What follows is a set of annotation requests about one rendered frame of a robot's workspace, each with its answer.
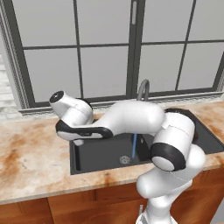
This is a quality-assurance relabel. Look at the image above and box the brown wooden cupboard door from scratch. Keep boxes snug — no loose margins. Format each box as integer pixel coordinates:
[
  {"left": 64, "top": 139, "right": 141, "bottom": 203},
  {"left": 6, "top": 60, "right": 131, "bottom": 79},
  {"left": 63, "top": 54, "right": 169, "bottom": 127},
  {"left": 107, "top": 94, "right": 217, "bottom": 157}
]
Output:
[
  {"left": 0, "top": 197, "right": 55, "bottom": 224},
  {"left": 170, "top": 167, "right": 224, "bottom": 224}
]

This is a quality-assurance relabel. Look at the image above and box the blue water stream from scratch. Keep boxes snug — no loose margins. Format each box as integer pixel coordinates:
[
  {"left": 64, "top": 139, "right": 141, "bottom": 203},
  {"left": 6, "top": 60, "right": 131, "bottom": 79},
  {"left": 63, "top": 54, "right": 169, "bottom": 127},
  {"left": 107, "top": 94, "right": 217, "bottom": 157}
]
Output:
[{"left": 131, "top": 133, "right": 138, "bottom": 159}]

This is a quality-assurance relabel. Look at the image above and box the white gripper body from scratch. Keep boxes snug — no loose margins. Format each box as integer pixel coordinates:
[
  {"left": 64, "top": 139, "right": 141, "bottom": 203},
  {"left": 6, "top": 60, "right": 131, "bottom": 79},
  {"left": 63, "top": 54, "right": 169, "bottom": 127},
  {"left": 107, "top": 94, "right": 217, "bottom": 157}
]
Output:
[{"left": 72, "top": 138, "right": 85, "bottom": 147}]

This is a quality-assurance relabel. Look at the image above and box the brown wooden drawer front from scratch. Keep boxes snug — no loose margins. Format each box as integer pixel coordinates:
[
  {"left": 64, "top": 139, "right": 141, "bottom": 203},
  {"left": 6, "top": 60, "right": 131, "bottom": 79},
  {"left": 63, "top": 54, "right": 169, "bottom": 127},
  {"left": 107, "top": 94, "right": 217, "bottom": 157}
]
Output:
[{"left": 46, "top": 181, "right": 147, "bottom": 217}]

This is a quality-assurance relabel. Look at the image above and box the black kitchen sink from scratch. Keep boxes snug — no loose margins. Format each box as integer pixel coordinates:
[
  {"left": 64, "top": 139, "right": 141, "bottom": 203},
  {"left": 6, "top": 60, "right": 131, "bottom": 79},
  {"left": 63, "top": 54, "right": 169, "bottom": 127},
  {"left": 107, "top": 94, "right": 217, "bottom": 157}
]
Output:
[{"left": 68, "top": 108, "right": 224, "bottom": 176}]

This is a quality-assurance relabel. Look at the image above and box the pale window handle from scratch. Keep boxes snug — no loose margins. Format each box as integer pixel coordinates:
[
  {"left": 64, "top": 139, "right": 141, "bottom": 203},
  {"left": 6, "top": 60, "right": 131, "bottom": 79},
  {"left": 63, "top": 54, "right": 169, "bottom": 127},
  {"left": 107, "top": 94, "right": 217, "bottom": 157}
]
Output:
[{"left": 131, "top": 0, "right": 137, "bottom": 26}]

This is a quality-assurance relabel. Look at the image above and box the dark-framed window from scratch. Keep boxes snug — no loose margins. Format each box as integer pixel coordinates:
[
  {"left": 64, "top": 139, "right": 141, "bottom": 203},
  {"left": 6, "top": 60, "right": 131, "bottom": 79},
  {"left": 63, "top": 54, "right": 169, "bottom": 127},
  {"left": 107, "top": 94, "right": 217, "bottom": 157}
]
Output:
[{"left": 0, "top": 0, "right": 224, "bottom": 117}]

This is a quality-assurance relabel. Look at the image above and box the grey curved tap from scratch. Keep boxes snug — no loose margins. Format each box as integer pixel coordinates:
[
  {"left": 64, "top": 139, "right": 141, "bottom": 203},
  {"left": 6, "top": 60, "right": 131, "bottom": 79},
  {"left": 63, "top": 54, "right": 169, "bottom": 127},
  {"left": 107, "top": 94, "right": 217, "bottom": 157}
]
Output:
[{"left": 136, "top": 79, "right": 151, "bottom": 102}]

